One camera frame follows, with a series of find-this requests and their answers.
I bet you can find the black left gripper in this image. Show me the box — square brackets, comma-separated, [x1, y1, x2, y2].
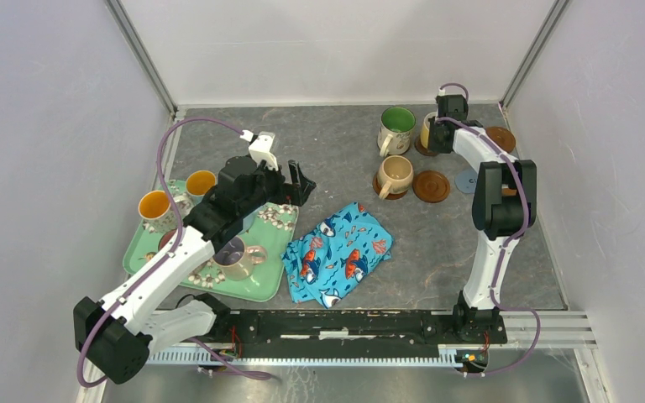
[239, 156, 315, 217]

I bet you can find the yellow mug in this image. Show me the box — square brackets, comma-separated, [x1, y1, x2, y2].
[419, 112, 437, 149]

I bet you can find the dark brown round coaster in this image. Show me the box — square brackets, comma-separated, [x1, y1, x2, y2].
[414, 136, 438, 157]

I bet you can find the green inside floral mug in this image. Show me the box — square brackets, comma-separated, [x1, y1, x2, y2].
[377, 106, 417, 158]

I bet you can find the blue round coaster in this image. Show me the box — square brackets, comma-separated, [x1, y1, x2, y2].
[454, 168, 477, 194]

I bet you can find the beige mug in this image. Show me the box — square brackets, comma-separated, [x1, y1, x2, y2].
[377, 155, 414, 183]

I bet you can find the pink mug maroon inside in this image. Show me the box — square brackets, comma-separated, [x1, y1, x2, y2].
[158, 229, 176, 250]

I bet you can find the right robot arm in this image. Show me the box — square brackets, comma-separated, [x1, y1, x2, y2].
[427, 91, 537, 343]

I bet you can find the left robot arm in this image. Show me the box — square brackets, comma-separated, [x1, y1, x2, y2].
[73, 155, 317, 388]

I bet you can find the small cup orange inside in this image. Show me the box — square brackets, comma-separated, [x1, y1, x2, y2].
[185, 170, 217, 204]

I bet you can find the floral cup orange inside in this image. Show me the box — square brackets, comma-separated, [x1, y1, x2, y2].
[138, 190, 194, 233]

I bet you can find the green floral tray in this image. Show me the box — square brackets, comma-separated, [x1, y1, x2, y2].
[123, 203, 298, 302]

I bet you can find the blue shark print cloth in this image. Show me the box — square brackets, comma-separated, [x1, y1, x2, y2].
[281, 202, 394, 309]

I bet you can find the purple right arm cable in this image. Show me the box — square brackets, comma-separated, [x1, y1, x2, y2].
[436, 81, 542, 377]

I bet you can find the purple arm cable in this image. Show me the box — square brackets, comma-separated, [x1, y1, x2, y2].
[76, 117, 246, 389]
[436, 81, 542, 377]

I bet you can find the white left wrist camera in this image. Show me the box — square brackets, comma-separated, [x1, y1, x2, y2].
[239, 130, 280, 171]

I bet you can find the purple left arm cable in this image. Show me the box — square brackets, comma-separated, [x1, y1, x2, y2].
[76, 117, 246, 389]

